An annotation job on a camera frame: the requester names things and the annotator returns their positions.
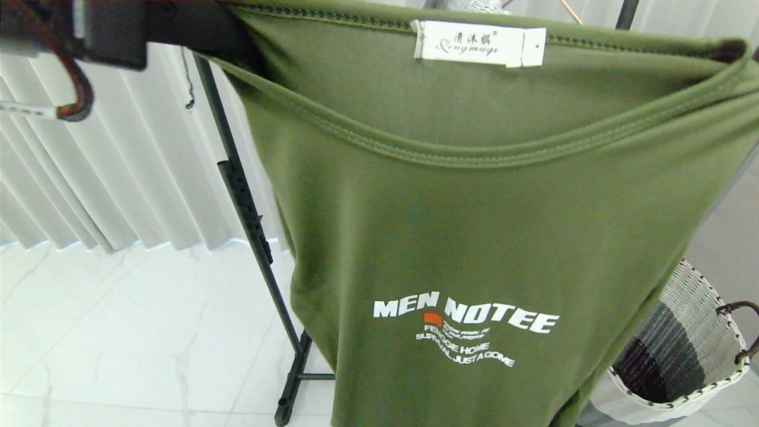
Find black clothes rack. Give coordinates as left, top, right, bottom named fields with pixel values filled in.
left=193, top=0, right=641, bottom=427

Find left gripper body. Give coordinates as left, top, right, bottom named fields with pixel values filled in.
left=0, top=0, right=148, bottom=71

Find pink clothes hanger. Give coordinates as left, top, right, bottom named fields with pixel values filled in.
left=559, top=0, right=585, bottom=26

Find white laundry basket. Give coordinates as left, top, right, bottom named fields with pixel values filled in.
left=590, top=259, right=759, bottom=425

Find white curtain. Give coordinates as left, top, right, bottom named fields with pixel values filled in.
left=0, top=0, right=759, bottom=254

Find pale grey shorts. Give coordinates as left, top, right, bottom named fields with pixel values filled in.
left=422, top=0, right=515, bottom=15

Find green garment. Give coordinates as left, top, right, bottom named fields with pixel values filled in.
left=208, top=0, right=759, bottom=427

